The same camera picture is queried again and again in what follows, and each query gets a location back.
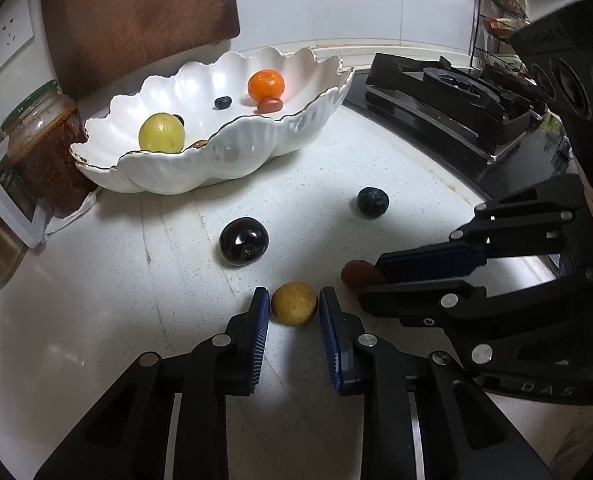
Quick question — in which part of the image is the steel stove burner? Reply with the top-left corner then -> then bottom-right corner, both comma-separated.
424,66 -> 480,96

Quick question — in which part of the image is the orange-red cherry tomato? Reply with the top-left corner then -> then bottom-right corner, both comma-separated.
341,259 -> 387,293

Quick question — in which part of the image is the small orange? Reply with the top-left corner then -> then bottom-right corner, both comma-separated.
247,69 -> 286,102

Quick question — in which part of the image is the white wall socket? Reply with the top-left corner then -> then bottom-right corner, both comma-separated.
0,0 -> 36,68

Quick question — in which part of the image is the glass jar with green lid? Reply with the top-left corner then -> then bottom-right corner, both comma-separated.
1,79 -> 97,218

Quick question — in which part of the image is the red seasoning packet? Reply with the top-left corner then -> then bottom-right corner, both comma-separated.
484,16 -> 527,41

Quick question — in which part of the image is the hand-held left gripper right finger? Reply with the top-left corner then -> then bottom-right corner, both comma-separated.
319,286 -> 552,480

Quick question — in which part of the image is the black gas stove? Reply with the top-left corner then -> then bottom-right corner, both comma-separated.
341,51 -> 577,271

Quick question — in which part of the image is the white scalloped bowl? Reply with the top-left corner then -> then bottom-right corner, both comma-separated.
70,46 -> 356,195

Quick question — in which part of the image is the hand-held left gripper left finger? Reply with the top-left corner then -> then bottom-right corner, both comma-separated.
34,287 -> 270,480

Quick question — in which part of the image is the black pan support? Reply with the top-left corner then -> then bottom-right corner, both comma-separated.
365,52 -> 532,147
479,62 -> 547,116

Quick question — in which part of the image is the white plastic rack frame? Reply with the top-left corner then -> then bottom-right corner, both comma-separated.
0,125 -> 52,248

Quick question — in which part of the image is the black wire spice rack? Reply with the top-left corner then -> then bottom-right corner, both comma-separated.
471,0 -> 532,68

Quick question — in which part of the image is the yellow round fruit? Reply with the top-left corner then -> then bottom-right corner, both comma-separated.
270,281 -> 319,326

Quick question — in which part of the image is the brown wooden cutting board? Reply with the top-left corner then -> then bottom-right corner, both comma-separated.
40,0 -> 241,103

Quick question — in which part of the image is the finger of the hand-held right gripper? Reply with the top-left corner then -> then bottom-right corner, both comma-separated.
359,265 -> 593,375
374,174 -> 587,283

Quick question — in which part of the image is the white cloth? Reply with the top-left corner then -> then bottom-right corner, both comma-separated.
45,191 -> 100,235

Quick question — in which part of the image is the yellow-green round fruit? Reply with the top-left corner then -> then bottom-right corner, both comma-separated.
138,112 -> 186,154

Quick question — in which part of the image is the dark cherry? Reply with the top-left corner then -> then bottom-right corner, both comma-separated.
219,216 -> 270,266

